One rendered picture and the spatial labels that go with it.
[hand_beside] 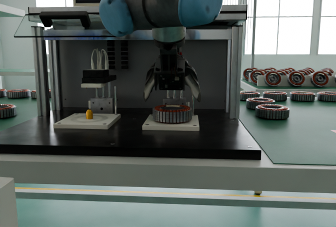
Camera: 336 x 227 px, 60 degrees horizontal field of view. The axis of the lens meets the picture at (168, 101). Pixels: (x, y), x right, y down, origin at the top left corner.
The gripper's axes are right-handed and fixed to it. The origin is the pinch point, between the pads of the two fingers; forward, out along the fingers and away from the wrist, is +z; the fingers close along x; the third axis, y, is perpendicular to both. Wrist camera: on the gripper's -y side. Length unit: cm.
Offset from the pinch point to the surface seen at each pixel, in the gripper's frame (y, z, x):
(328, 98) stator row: -48, 37, 69
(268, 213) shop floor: -38, 119, 54
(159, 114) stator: 3.7, 2.0, -3.4
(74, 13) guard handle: 0.9, -25.2, -21.2
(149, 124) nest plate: 6.0, 3.6, -5.9
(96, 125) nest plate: 7.6, 2.8, -19.8
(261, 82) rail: -109, 71, 55
